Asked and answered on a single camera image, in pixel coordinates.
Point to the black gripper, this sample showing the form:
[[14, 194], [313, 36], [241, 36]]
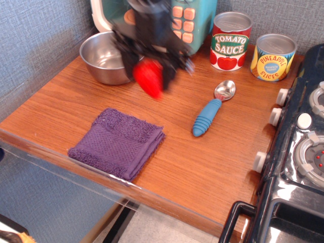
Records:
[[151, 36]]

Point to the red toy strawberry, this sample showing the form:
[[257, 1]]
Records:
[[148, 74]]

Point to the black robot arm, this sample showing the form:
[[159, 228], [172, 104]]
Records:
[[151, 6]]

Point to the folded purple towel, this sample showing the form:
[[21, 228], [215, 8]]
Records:
[[118, 144]]

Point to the steel bowl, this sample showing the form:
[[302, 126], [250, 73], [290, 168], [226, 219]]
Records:
[[103, 59]]

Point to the teal toy microwave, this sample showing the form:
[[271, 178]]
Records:
[[192, 20]]

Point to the tomato sauce can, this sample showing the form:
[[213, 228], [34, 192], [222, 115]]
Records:
[[230, 39]]

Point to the pineapple slices can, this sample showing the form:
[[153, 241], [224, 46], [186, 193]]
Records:
[[273, 56]]

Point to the white stove knob middle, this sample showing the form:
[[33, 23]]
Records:
[[275, 116]]

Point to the white stove knob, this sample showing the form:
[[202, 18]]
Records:
[[282, 96], [259, 161], [275, 116]]

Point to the white stove knob rear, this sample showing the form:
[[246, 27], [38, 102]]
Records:
[[282, 96]]

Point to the white stove knob front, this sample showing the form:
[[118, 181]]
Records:
[[259, 161]]

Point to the white round stove button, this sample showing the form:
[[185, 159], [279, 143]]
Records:
[[304, 121]]

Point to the clear acrylic barrier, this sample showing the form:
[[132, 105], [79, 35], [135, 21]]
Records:
[[55, 199]]

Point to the grey rear stove burner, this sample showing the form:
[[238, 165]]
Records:
[[316, 107]]

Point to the grey stove burner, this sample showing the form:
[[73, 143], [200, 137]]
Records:
[[316, 107], [308, 157]]

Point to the grey front stove burner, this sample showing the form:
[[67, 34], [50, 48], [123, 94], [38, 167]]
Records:
[[308, 157]]

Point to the black toy stove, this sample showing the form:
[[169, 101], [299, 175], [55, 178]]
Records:
[[289, 206]]

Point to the blue handled metal spoon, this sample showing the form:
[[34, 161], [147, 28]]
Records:
[[223, 92]]

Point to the black stove oven handle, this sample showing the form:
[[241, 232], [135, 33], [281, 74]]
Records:
[[238, 208]]

